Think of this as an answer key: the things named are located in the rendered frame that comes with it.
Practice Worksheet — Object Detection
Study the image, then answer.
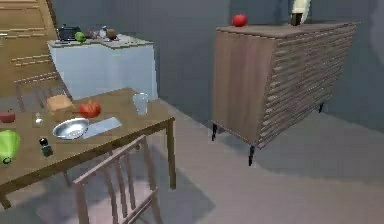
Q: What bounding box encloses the clear drinking glass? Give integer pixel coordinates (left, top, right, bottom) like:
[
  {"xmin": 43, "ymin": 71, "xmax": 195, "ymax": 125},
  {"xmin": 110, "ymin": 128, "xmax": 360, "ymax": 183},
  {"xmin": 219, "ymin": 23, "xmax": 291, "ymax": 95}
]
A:
[{"xmin": 132, "ymin": 92, "xmax": 150, "ymax": 116}]

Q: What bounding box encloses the brown wooden dining table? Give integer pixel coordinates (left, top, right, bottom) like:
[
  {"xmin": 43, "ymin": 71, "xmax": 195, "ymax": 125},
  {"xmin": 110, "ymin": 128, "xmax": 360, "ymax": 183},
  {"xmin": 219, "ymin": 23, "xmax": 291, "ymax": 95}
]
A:
[{"xmin": 0, "ymin": 87, "xmax": 178, "ymax": 211}]

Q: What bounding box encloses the brown slatted wooden sideboard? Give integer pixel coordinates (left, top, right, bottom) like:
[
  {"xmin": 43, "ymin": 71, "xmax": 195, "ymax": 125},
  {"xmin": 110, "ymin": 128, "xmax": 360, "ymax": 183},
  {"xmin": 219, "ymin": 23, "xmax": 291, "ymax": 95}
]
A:
[{"xmin": 210, "ymin": 21, "xmax": 360, "ymax": 167}]

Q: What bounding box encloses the brown wooden chair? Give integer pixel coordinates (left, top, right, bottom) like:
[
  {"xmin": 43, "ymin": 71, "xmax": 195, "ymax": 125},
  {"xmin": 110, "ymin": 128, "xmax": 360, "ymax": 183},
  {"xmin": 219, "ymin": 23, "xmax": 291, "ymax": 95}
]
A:
[
  {"xmin": 13, "ymin": 71, "xmax": 74, "ymax": 113},
  {"xmin": 72, "ymin": 134, "xmax": 164, "ymax": 224}
]

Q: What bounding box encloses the white kitchen counter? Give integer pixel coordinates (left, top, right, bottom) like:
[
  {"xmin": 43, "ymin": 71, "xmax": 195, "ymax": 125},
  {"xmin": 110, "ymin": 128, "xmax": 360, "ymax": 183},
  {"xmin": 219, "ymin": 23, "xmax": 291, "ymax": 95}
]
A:
[{"xmin": 47, "ymin": 33, "xmax": 159, "ymax": 101}]

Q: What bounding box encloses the red tomato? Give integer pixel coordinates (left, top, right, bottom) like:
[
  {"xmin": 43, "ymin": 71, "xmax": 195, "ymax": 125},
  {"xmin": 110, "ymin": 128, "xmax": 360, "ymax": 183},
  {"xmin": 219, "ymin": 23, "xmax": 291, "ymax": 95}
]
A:
[{"xmin": 78, "ymin": 100, "xmax": 102, "ymax": 119}]

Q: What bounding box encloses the silver metal bowl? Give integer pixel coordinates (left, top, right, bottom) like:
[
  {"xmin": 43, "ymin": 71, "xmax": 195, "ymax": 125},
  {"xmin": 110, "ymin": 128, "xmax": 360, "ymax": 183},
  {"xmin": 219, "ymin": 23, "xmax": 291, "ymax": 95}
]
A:
[{"xmin": 52, "ymin": 117, "xmax": 91, "ymax": 141}]

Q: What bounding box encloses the brown bread loaf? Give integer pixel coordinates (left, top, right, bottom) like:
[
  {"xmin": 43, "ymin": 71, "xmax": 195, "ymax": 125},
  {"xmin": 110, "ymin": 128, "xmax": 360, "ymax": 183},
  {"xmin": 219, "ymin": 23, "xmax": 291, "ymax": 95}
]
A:
[{"xmin": 46, "ymin": 94, "xmax": 76, "ymax": 118}]

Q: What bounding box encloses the dark pepper shaker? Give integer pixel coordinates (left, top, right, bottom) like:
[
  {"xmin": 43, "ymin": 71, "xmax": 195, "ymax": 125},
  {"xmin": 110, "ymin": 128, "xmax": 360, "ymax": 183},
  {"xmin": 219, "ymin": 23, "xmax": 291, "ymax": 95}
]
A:
[{"xmin": 38, "ymin": 137, "xmax": 54, "ymax": 158}]

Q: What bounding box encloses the wooden room door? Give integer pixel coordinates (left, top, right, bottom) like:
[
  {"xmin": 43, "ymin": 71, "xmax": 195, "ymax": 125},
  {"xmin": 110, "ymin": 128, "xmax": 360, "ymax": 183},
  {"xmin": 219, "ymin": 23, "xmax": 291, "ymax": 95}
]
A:
[{"xmin": 0, "ymin": 0, "xmax": 61, "ymax": 98}]

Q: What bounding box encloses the dark red apple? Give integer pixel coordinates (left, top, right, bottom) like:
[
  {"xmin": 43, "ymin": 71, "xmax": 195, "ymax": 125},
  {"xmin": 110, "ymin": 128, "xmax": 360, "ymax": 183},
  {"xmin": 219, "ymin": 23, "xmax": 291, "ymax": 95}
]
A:
[{"xmin": 0, "ymin": 109, "xmax": 17, "ymax": 124}]

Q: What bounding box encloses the green lettuce head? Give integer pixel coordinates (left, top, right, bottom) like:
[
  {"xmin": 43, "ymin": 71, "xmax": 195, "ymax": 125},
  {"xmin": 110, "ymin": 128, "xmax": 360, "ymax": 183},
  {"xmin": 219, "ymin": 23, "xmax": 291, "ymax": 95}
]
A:
[{"xmin": 0, "ymin": 129, "xmax": 22, "ymax": 166}]

